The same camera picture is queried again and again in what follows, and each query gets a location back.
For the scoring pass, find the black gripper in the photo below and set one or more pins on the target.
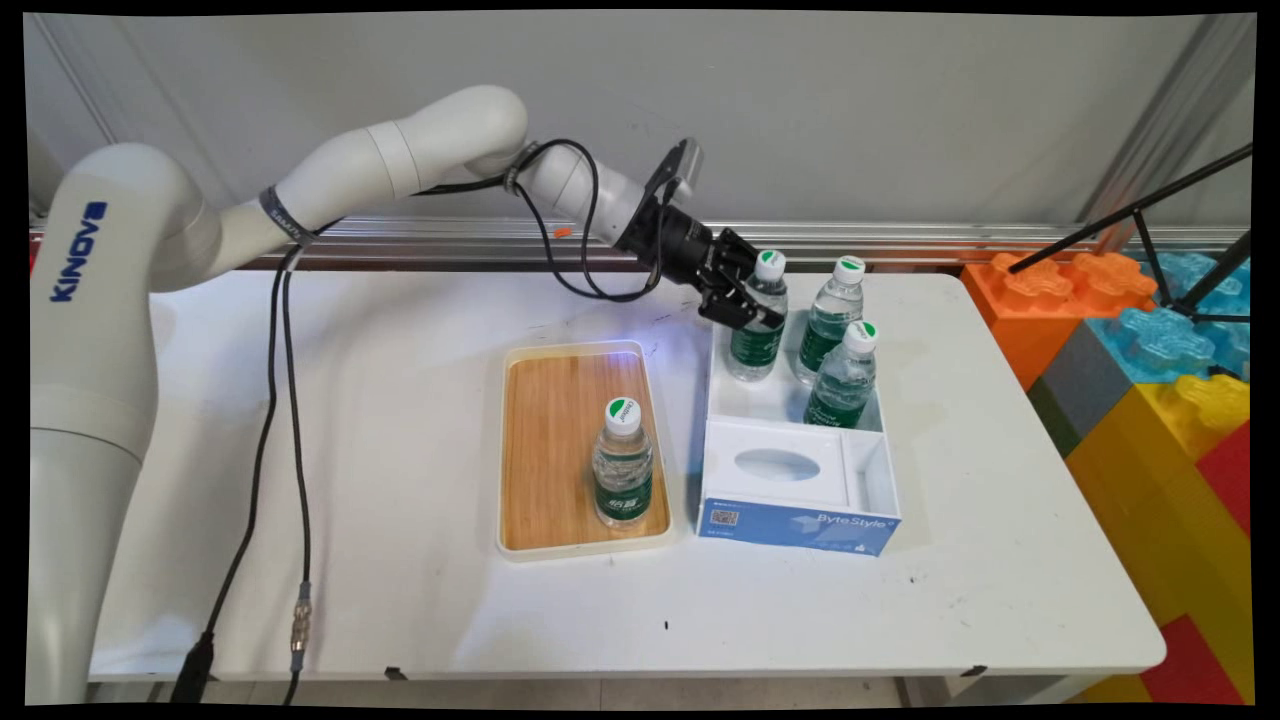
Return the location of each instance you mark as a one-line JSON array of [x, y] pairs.
[[685, 250]]

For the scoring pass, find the clear water bottle green label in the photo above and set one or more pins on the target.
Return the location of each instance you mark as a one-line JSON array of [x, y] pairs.
[[840, 385], [622, 470], [755, 350], [825, 330]]

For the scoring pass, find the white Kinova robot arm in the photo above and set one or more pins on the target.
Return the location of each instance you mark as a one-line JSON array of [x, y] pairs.
[[100, 300]]

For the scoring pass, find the wooden tray white rim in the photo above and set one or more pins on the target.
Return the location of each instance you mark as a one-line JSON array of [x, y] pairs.
[[550, 450]]

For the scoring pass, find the white printed cardboard box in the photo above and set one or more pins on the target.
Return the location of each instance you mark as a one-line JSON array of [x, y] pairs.
[[800, 525]]

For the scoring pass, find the orange toy building block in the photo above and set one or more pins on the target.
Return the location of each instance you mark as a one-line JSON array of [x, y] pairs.
[[1010, 330]]

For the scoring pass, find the gray toy building block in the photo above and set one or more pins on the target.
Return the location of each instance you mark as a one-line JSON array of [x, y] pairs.
[[1075, 385]]

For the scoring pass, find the black tripod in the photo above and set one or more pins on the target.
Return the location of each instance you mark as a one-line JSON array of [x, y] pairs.
[[1135, 212]]

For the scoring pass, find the translucent blue toy block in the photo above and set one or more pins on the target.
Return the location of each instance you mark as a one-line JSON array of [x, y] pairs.
[[1160, 345]]

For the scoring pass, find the yellow toy building block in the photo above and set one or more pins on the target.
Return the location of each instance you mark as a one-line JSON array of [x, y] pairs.
[[1150, 500]]

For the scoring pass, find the red toy building block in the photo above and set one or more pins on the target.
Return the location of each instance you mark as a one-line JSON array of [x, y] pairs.
[[1230, 475], [1190, 665]]

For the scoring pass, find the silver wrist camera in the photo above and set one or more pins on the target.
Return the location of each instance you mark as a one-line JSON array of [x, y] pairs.
[[688, 160]]

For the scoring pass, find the aluminium wall rail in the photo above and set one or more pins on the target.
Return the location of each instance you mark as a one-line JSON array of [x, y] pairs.
[[420, 240]]

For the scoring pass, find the aluminium diagonal post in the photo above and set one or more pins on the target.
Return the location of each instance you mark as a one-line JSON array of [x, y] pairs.
[[1160, 120]]

